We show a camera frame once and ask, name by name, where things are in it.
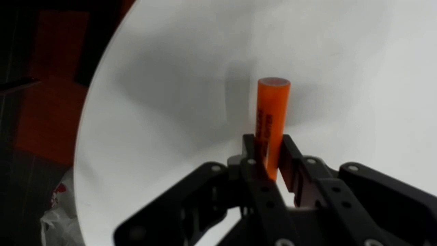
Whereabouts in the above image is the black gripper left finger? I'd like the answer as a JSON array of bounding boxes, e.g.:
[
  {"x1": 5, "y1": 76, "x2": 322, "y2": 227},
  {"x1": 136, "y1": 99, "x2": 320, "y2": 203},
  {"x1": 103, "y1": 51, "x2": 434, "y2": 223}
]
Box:
[{"x1": 113, "y1": 134, "x2": 297, "y2": 246}]

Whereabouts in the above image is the white plastic bag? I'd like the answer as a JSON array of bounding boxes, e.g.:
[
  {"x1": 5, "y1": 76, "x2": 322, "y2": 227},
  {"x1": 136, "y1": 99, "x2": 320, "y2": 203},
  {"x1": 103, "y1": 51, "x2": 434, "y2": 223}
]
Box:
[{"x1": 39, "y1": 171, "x2": 87, "y2": 246}]

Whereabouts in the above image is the orange marker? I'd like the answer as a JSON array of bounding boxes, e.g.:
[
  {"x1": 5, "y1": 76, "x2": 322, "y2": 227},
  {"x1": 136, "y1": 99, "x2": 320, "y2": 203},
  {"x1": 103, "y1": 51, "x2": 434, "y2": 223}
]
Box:
[{"x1": 253, "y1": 77, "x2": 292, "y2": 184}]

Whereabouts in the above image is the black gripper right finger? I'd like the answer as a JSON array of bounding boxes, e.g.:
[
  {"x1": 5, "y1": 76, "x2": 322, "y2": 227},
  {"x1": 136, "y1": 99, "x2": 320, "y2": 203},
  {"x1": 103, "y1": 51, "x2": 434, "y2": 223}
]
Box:
[{"x1": 277, "y1": 134, "x2": 437, "y2": 246}]

